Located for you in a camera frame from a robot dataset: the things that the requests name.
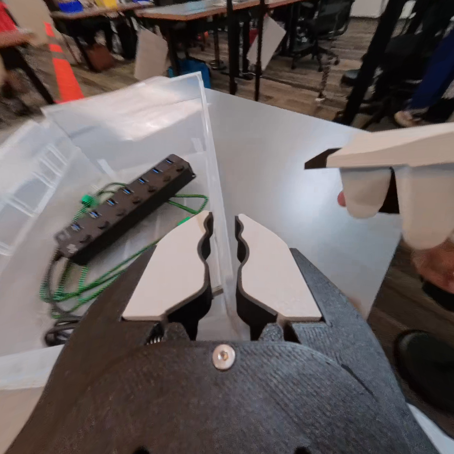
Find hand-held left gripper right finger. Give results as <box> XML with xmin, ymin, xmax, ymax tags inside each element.
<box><xmin>235</xmin><ymin>214</ymin><xmax>323</xmax><ymax>341</ymax></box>

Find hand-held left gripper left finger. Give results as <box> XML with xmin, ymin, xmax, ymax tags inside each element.
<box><xmin>122</xmin><ymin>210</ymin><xmax>214</xmax><ymax>340</ymax></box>

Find clear plastic storage bin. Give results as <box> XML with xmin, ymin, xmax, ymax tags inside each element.
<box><xmin>0</xmin><ymin>71</ymin><xmax>235</xmax><ymax>391</ymax></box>

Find person's right hand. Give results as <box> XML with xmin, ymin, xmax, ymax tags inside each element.
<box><xmin>337</xmin><ymin>166</ymin><xmax>454</xmax><ymax>291</ymax></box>

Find black multiport hub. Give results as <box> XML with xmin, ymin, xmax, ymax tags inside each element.
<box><xmin>55</xmin><ymin>153</ymin><xmax>196</xmax><ymax>265</ymax></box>

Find black stand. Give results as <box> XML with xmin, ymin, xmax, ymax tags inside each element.
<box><xmin>335</xmin><ymin>0</ymin><xmax>444</xmax><ymax>127</ymax></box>

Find black office chair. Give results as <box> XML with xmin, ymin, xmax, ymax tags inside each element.
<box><xmin>289</xmin><ymin>0</ymin><xmax>356</xmax><ymax>101</ymax></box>

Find white paper sheet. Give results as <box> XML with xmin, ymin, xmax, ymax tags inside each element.
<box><xmin>134</xmin><ymin>28</ymin><xmax>170</xmax><ymax>81</ymax></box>
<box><xmin>246</xmin><ymin>16</ymin><xmax>287</xmax><ymax>71</ymax></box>

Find person's black shoe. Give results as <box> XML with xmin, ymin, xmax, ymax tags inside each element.
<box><xmin>394</xmin><ymin>330</ymin><xmax>454</xmax><ymax>414</ymax></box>

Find blue storage box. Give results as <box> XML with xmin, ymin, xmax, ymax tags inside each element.
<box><xmin>168</xmin><ymin>58</ymin><xmax>212</xmax><ymax>89</ymax></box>

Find orange striped traffic cone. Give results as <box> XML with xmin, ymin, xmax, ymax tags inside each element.
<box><xmin>43</xmin><ymin>21</ymin><xmax>85</xmax><ymax>103</ymax></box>

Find brown bag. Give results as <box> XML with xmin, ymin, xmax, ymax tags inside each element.
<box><xmin>85</xmin><ymin>44</ymin><xmax>115</xmax><ymax>72</ymax></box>

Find wooden table black legs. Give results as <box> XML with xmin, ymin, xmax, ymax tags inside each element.
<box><xmin>51</xmin><ymin>0</ymin><xmax>142</xmax><ymax>71</ymax></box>
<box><xmin>135</xmin><ymin>0</ymin><xmax>306</xmax><ymax>102</ymax></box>

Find green braided cable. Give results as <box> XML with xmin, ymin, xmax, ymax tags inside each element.
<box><xmin>39</xmin><ymin>182</ymin><xmax>209</xmax><ymax>320</ymax></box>

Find black cable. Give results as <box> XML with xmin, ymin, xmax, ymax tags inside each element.
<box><xmin>44</xmin><ymin>248</ymin><xmax>83</xmax><ymax>347</ymax></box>

